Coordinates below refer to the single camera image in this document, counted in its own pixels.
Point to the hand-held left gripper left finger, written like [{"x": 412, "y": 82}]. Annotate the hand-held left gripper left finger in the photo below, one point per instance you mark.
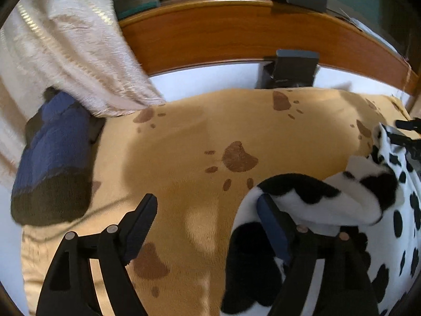
[{"x": 138, "y": 230}]

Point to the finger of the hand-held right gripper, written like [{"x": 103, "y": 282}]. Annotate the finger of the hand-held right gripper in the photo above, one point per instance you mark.
[
  {"x": 408, "y": 144},
  {"x": 409, "y": 124}
]

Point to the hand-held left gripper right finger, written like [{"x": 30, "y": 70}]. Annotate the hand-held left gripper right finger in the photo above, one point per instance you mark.
[{"x": 273, "y": 223}]

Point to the black and white cow-print garment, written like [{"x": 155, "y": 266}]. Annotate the black and white cow-print garment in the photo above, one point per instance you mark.
[{"x": 355, "y": 200}]

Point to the yellow paw-print blanket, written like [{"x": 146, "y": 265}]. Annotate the yellow paw-print blanket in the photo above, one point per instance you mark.
[{"x": 184, "y": 131}]

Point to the blue and dark knit garment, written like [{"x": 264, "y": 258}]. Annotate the blue and dark knit garment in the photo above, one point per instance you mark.
[{"x": 56, "y": 144}]

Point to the white bed sheet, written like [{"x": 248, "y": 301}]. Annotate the white bed sheet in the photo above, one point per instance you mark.
[{"x": 204, "y": 79}]

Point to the wooden headboard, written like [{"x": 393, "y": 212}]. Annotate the wooden headboard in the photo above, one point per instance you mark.
[{"x": 213, "y": 36}]

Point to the cream curtain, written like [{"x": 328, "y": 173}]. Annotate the cream curtain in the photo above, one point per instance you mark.
[{"x": 65, "y": 39}]

